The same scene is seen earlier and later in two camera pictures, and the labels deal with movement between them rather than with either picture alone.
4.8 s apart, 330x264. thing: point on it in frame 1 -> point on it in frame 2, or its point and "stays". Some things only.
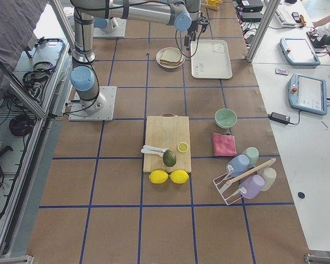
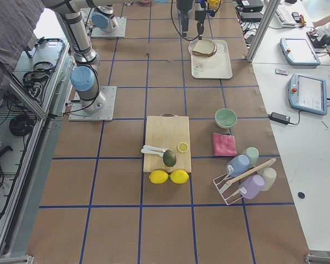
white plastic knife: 151,149 stays
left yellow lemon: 158,176 stays
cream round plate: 160,53 -> 203,48
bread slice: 170,56 -> 204,47
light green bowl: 225,117 stays
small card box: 281,71 stays
